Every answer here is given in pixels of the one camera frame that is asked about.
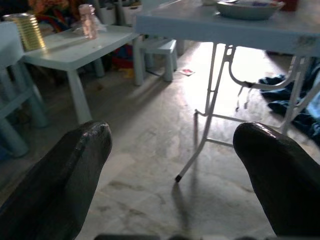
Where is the white storage pot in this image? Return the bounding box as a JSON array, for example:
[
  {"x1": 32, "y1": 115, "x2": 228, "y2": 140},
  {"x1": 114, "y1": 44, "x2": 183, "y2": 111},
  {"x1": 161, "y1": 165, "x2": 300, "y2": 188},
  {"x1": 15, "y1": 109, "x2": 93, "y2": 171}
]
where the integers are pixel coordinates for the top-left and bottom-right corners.
[
  {"x1": 99, "y1": 4, "x2": 118, "y2": 25},
  {"x1": 121, "y1": 3, "x2": 141, "y2": 26}
]

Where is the white low plastic table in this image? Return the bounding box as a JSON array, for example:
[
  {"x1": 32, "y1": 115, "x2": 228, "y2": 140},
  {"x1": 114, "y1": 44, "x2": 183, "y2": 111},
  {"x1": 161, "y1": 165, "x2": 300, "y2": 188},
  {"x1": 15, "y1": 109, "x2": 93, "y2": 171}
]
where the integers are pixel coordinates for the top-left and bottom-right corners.
[{"x1": 21, "y1": 24, "x2": 146, "y2": 125}]

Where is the dark blue cloth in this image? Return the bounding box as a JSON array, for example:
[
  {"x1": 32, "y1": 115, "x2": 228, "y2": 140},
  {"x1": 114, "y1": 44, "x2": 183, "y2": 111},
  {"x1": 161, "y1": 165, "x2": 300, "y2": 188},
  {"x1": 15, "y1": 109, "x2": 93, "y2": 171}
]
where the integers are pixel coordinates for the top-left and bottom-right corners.
[{"x1": 257, "y1": 56, "x2": 320, "y2": 147}]

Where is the ribbed gold tin can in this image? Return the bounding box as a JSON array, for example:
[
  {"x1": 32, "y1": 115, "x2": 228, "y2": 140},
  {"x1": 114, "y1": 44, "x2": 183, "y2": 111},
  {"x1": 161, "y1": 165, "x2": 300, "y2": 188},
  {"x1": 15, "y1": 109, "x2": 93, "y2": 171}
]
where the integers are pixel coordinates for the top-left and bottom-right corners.
[{"x1": 1, "y1": 12, "x2": 48, "y2": 52}]

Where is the grey shallow bowl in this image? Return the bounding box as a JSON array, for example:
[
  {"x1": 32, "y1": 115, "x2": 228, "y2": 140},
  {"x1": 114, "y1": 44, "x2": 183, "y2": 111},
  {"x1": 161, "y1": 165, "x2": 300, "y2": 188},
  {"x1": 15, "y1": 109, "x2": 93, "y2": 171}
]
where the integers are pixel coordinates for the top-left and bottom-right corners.
[{"x1": 214, "y1": 0, "x2": 286, "y2": 21}]

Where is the colourful toy pile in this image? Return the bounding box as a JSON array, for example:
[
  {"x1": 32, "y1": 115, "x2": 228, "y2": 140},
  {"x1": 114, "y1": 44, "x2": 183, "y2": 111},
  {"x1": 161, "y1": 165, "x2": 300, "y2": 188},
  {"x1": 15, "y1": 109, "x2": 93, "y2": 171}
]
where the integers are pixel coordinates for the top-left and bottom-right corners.
[{"x1": 26, "y1": 0, "x2": 77, "y2": 34}]

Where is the pink plastic bottle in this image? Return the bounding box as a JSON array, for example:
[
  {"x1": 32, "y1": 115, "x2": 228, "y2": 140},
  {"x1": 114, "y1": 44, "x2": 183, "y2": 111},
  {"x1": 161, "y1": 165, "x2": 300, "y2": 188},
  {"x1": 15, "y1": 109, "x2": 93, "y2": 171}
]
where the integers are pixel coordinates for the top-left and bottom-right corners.
[{"x1": 77, "y1": 3, "x2": 99, "y2": 41}]

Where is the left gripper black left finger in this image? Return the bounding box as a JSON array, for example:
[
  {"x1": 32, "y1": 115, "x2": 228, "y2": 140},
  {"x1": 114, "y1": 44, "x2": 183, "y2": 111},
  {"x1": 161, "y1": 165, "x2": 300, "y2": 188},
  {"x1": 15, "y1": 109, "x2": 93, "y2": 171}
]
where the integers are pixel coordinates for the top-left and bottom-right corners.
[{"x1": 0, "y1": 120, "x2": 113, "y2": 240}]

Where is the white plastic stool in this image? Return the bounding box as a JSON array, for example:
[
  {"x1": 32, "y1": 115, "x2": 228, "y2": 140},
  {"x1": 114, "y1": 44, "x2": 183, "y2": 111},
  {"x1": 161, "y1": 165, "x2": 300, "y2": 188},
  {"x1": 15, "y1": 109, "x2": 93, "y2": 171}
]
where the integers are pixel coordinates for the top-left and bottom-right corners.
[{"x1": 141, "y1": 38, "x2": 179, "y2": 83}]

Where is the white folding table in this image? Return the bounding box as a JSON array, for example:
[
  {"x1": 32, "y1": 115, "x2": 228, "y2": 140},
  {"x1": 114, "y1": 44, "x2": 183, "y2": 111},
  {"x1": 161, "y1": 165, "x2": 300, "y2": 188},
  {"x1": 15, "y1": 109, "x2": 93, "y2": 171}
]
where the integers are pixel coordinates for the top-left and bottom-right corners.
[{"x1": 134, "y1": 0, "x2": 320, "y2": 184}]

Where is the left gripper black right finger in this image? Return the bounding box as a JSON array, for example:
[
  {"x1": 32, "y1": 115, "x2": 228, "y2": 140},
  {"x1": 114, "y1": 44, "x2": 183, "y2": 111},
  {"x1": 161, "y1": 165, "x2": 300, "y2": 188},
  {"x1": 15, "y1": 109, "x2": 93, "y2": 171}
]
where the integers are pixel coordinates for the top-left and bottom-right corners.
[{"x1": 232, "y1": 121, "x2": 320, "y2": 237}]

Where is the pale blue child chair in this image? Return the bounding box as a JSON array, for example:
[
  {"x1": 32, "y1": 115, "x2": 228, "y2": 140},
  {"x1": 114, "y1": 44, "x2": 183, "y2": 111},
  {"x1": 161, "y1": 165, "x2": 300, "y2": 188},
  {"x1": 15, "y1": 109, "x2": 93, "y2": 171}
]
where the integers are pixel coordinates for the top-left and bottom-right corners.
[{"x1": 0, "y1": 21, "x2": 50, "y2": 159}]

